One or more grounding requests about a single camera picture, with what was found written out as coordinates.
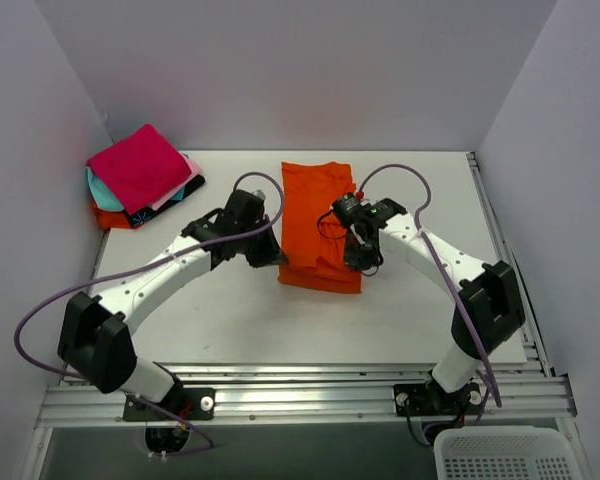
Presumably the pink folded t-shirt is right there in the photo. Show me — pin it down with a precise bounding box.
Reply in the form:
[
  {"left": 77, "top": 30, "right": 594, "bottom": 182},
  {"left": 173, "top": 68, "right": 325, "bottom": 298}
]
[{"left": 149, "top": 153, "right": 202, "bottom": 210}]

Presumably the aluminium mounting rail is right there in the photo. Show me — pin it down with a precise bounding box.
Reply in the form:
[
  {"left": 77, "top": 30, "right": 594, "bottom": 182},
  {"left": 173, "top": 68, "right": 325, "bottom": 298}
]
[{"left": 36, "top": 361, "right": 576, "bottom": 428}]

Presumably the black folded t-shirt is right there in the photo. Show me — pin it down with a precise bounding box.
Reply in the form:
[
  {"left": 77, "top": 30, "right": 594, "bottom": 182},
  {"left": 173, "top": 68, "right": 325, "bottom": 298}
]
[{"left": 123, "top": 175, "right": 206, "bottom": 229}]

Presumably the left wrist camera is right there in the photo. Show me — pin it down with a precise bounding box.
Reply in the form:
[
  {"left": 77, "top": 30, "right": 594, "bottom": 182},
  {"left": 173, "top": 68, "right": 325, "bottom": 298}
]
[{"left": 252, "top": 189, "right": 266, "bottom": 200}]

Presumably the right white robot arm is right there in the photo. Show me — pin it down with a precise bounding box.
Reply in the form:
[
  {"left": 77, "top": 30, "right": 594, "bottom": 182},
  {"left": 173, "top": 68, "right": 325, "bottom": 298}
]
[{"left": 331, "top": 193, "right": 526, "bottom": 413}]

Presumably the orange t-shirt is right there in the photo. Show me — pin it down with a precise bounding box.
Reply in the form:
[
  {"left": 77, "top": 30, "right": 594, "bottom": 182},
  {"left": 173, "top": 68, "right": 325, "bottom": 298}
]
[
  {"left": 91, "top": 201, "right": 132, "bottom": 230},
  {"left": 278, "top": 162, "right": 362, "bottom": 294}
]

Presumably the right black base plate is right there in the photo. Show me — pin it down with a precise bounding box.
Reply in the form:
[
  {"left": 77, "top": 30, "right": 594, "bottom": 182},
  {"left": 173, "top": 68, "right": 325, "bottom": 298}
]
[{"left": 392, "top": 381, "right": 483, "bottom": 417}]

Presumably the magenta folded t-shirt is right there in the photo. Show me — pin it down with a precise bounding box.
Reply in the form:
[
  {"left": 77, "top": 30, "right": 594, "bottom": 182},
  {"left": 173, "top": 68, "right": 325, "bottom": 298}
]
[{"left": 87, "top": 124, "right": 190, "bottom": 214}]

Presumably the orange folded t-shirt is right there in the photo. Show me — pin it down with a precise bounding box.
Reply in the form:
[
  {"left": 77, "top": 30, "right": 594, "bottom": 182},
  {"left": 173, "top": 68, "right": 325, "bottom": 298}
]
[{"left": 91, "top": 201, "right": 132, "bottom": 230}]

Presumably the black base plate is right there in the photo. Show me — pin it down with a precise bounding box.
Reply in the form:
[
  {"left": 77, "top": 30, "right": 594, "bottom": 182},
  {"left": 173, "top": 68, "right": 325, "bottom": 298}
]
[
  {"left": 122, "top": 387, "right": 216, "bottom": 422},
  {"left": 392, "top": 381, "right": 483, "bottom": 417}
]

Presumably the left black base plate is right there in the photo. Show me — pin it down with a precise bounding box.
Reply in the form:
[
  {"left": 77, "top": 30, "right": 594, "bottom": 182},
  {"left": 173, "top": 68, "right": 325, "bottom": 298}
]
[{"left": 122, "top": 387, "right": 216, "bottom": 422}]

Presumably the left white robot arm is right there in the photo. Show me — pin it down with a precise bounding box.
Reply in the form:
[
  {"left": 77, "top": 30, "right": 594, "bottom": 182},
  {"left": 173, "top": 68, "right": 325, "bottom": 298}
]
[{"left": 58, "top": 189, "right": 287, "bottom": 419}]

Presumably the white plastic basket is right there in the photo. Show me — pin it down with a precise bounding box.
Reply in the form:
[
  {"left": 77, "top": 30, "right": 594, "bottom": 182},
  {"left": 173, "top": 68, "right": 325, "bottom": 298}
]
[{"left": 433, "top": 426, "right": 585, "bottom": 480}]

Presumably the teal folded t-shirt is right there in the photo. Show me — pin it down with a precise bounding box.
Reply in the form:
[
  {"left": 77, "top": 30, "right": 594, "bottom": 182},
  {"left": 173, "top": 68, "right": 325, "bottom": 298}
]
[{"left": 86, "top": 166, "right": 124, "bottom": 212}]

